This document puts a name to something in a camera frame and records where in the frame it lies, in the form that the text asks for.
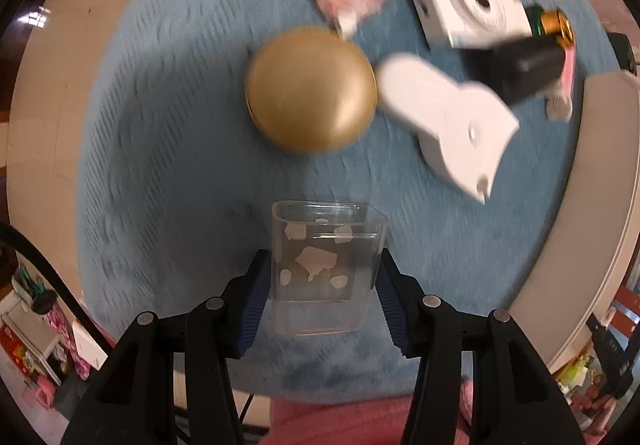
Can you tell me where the black charger plug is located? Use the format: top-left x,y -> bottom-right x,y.
460,32 -> 568,108

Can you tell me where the pink hair roller clip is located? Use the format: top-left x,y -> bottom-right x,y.
545,47 -> 576,123

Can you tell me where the gold round dome lid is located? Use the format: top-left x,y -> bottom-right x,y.
245,26 -> 378,156

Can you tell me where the blue fleece blanket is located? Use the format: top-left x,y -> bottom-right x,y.
75,0 -> 623,406

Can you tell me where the green jar with gold lid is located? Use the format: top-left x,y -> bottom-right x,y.
525,5 -> 577,50

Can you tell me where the white compact camera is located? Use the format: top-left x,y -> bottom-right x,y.
404,0 -> 532,50

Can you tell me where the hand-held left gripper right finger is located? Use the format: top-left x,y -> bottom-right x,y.
375,247 -> 586,445

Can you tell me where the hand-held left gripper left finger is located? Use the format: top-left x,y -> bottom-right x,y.
60,249 -> 273,445

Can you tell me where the clear plastic box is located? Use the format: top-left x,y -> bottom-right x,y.
270,200 -> 391,337

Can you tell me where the white handheld tool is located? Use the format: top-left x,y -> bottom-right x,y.
376,52 -> 521,204

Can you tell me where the white plastic tray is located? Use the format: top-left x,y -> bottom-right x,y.
547,70 -> 640,373

